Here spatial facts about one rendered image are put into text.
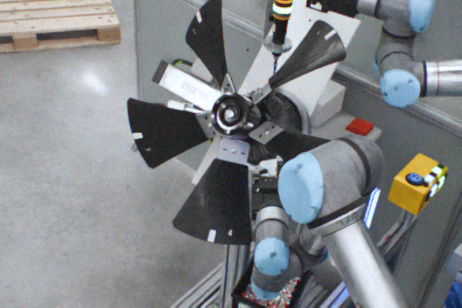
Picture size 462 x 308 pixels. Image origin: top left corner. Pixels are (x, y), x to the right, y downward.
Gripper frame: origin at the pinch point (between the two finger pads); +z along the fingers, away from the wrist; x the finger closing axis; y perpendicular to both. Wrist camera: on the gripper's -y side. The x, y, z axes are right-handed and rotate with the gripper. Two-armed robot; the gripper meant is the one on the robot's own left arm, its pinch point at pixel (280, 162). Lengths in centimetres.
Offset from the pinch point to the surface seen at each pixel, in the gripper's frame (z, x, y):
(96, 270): 56, 109, 81
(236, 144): 12.0, 3.7, 12.4
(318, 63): 16.3, -19.9, -9.9
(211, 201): -0.2, 13.8, 19.0
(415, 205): 4.8, 20.2, -38.7
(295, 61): 22.3, -16.8, -4.1
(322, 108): 59, 24, -16
